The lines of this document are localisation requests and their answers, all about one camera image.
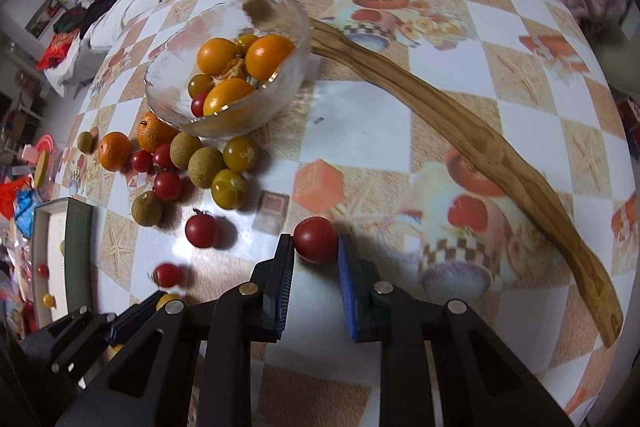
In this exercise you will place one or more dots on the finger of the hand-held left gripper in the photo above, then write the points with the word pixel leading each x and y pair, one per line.
pixel 80 337
pixel 131 321

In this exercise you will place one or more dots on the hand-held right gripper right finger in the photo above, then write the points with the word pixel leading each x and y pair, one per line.
pixel 347 292

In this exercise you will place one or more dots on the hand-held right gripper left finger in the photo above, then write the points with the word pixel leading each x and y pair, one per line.
pixel 281 287

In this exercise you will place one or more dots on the red cherry tomato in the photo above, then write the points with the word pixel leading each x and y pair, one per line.
pixel 141 161
pixel 167 185
pixel 315 239
pixel 201 230
pixel 167 274
pixel 199 105
pixel 163 155
pixel 43 270

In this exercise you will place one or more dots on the white tray with grey rim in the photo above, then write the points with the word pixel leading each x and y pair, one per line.
pixel 52 237

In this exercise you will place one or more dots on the small yellow kumquat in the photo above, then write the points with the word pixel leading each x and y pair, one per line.
pixel 48 300

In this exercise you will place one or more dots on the brown longan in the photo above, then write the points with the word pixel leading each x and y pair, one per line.
pixel 185 150
pixel 86 142
pixel 205 167
pixel 147 208

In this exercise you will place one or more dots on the blue plastic bag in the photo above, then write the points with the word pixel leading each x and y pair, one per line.
pixel 25 212

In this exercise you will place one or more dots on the checkered printed tablecloth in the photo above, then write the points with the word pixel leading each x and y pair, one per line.
pixel 350 147

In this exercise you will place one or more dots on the orange mandarin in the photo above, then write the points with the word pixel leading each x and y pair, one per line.
pixel 155 133
pixel 114 150

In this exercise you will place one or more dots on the yellow round disc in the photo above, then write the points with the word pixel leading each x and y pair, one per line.
pixel 42 168

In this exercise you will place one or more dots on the long wooden spoon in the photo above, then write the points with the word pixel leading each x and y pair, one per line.
pixel 500 167

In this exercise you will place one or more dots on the peeled orange segment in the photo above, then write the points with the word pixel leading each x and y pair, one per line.
pixel 231 71

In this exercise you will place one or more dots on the small orange kumquat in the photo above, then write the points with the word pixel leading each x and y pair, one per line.
pixel 246 42

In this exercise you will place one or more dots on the clear glass bowl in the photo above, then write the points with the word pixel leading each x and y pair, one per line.
pixel 167 62

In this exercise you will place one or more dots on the red cloth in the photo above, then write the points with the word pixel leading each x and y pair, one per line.
pixel 57 52

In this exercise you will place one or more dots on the wall picture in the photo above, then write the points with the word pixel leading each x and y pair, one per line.
pixel 45 14

